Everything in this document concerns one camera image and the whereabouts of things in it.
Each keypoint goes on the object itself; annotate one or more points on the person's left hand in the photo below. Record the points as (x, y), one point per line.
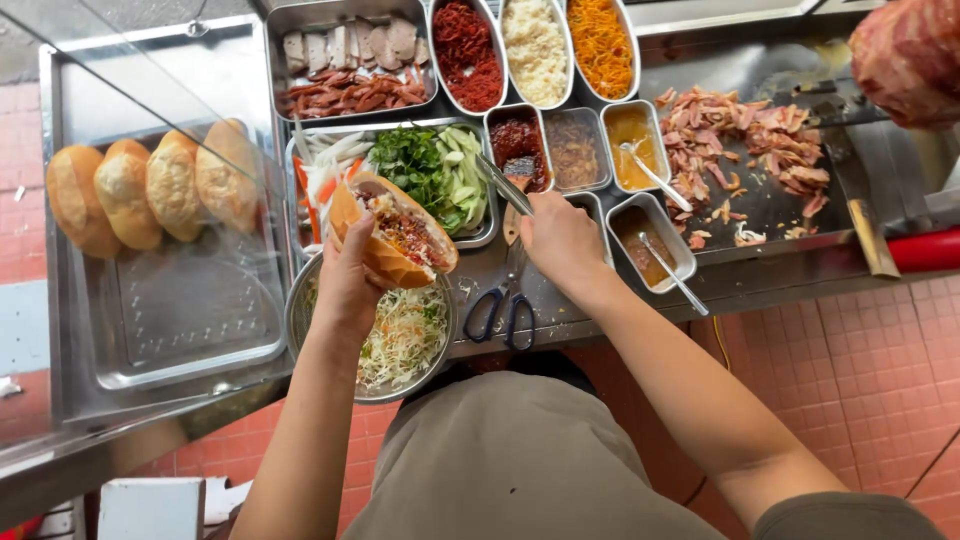
(341, 285)

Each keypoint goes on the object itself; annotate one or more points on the person's right hand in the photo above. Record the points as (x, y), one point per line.
(566, 240)

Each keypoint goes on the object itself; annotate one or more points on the person's right fingers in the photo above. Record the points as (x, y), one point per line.
(547, 221)

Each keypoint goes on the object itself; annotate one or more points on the metal tongs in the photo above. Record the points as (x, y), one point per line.
(501, 182)

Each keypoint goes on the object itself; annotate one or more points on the baguette sandwich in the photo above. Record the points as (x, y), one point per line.
(401, 236)

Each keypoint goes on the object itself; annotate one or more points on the small metal container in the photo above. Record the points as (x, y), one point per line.
(596, 206)

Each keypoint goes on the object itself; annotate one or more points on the metal vegetable tray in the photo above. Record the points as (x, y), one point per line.
(480, 238)

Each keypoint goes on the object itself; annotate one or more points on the metal container of fried shallots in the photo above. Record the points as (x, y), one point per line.
(576, 150)

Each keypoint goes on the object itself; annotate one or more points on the sliced cucumber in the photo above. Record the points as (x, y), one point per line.
(466, 180)

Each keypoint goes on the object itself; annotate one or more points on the metal container of chili sauce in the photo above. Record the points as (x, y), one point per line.
(517, 135)

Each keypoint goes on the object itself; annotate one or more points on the metal container of brown sauce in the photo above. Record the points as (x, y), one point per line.
(637, 255)

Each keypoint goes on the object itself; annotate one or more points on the metal spoon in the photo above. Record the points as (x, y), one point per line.
(660, 182)
(675, 277)

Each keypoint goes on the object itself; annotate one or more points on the metal container of yellow sauce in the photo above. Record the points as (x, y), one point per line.
(634, 127)

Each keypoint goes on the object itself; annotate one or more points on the green herbs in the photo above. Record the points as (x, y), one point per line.
(405, 161)

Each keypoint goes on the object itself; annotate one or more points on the oval tray of white shreds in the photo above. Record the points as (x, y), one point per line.
(535, 52)

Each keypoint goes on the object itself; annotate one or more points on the oval tray of red shreds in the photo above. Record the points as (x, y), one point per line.
(469, 56)

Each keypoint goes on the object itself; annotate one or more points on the shredded cabbage salad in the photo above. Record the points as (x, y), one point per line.
(405, 337)

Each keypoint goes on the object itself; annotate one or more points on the oval tray of orange shreds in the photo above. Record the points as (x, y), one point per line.
(600, 45)

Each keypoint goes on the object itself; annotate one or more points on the chopped grilled meat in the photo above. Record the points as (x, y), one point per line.
(750, 135)

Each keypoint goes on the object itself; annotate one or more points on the steel griddle plate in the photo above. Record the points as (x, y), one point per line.
(772, 214)

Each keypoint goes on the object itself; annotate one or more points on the pickled daikon and carrot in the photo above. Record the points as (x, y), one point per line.
(326, 169)

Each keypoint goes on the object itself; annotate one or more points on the red sliced sausage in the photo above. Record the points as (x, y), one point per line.
(349, 94)

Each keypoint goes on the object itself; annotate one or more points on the person's olive clothing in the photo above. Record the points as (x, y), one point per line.
(510, 465)

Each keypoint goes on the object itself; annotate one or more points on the pale sliced pork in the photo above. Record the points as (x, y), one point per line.
(375, 41)

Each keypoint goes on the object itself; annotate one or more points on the round metal bowl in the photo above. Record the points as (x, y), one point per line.
(298, 315)

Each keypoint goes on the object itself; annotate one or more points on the rectangular metal meat tray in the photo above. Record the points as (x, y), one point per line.
(337, 11)

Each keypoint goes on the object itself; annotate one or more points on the crusty bread roll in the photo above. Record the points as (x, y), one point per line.
(126, 195)
(225, 176)
(79, 202)
(172, 187)

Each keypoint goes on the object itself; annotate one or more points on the perforated metal tray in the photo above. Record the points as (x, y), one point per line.
(187, 315)

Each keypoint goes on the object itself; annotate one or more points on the red cylinder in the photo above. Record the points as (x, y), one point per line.
(926, 251)

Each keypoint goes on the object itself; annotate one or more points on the kebab meat spit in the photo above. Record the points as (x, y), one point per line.
(907, 60)

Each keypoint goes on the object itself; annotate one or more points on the glass display case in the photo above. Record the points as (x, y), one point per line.
(150, 75)

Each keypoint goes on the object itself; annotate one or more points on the white stool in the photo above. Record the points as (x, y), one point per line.
(150, 510)

